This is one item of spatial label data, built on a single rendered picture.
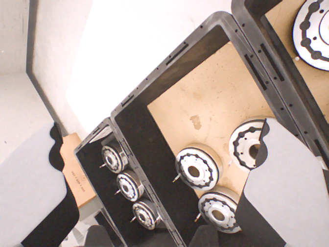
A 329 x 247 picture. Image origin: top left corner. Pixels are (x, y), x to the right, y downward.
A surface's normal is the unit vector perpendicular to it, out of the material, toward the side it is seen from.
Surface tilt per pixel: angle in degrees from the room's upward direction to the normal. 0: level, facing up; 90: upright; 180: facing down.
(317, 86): 0
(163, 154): 90
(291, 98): 0
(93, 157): 90
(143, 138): 90
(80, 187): 76
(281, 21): 0
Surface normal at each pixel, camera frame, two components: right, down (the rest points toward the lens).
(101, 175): 0.64, -0.38
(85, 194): 0.40, -0.43
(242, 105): -0.59, 0.31
